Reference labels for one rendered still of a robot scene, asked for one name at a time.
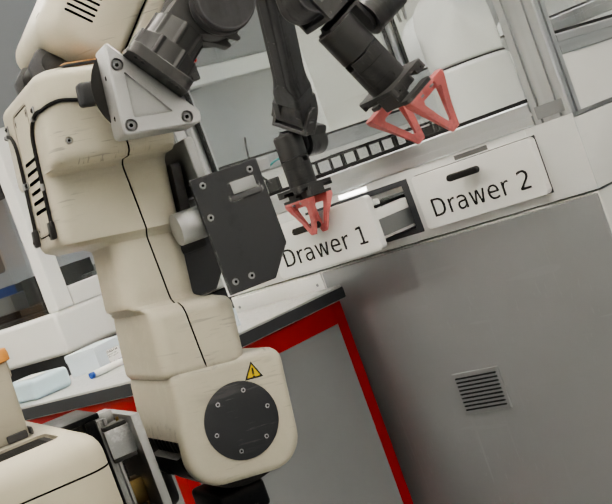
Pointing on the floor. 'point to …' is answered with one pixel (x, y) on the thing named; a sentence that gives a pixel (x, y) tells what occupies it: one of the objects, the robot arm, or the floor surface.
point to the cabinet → (506, 351)
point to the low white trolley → (353, 460)
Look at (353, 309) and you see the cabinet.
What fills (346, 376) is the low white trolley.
